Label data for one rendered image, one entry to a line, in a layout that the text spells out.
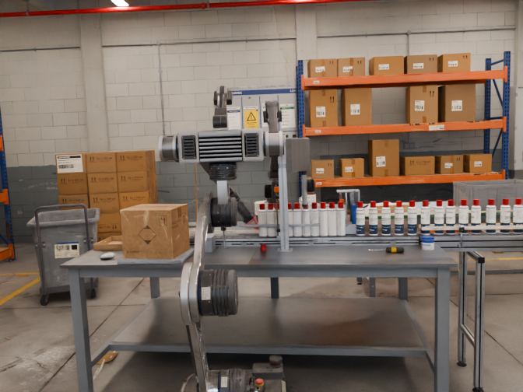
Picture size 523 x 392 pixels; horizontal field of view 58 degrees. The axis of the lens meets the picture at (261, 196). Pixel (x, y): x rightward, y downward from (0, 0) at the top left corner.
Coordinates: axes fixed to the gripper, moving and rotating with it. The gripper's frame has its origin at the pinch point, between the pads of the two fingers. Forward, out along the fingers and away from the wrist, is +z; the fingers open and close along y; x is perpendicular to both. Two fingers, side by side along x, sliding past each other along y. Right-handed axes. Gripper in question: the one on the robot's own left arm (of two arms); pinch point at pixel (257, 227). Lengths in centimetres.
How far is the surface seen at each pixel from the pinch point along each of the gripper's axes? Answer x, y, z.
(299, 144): -53, -11, -24
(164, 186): 173, 423, -96
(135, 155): 127, 280, -134
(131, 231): 46, -39, -46
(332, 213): -41.8, -3.0, 21.2
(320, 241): -25.8, -6.6, 29.2
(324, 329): 12, 12, 81
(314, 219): -31.1, -3.2, 17.5
